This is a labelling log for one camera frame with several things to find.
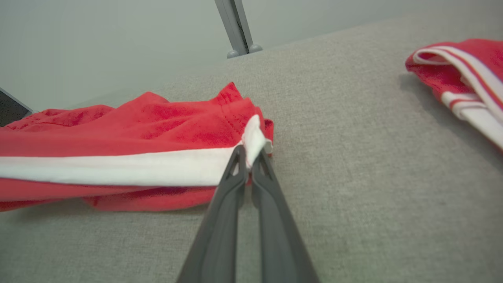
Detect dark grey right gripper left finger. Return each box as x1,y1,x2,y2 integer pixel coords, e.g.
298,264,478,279
176,144,249,283

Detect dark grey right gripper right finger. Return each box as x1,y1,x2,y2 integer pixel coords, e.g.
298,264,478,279
251,151,320,283

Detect red shorts with white stripe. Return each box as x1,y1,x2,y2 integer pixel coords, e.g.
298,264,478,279
0,82,274,213

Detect red jersey with white sleeves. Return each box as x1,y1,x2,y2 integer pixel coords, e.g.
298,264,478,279
405,39,503,152

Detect black computer tower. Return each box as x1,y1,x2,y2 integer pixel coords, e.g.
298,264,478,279
0,87,33,127

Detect grey metal partition post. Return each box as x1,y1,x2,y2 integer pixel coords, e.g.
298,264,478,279
214,0,256,55

